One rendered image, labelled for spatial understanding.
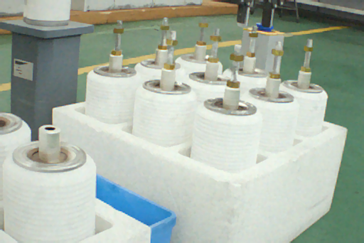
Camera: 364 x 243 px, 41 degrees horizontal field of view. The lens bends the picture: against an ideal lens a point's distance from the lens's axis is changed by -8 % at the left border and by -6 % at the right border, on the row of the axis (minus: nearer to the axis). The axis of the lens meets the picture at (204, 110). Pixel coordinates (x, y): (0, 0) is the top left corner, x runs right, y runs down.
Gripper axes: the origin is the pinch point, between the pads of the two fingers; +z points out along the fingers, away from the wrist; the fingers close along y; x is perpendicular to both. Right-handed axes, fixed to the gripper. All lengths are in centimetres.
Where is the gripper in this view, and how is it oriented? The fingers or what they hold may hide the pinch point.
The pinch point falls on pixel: (255, 20)
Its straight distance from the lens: 97.9
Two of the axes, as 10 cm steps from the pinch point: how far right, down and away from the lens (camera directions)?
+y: -7.3, 1.1, -6.8
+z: -1.1, 9.5, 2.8
